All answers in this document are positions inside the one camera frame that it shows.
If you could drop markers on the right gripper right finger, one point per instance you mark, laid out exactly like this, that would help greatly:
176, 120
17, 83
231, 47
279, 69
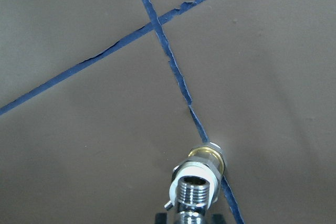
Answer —
217, 219

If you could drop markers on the chrome angle pipe fitting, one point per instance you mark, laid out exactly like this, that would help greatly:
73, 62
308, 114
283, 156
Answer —
192, 198

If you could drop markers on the white brass PPR valve fitting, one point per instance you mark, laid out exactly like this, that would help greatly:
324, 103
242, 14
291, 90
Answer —
205, 161

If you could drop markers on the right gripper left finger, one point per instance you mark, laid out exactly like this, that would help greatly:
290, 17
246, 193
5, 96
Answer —
164, 218

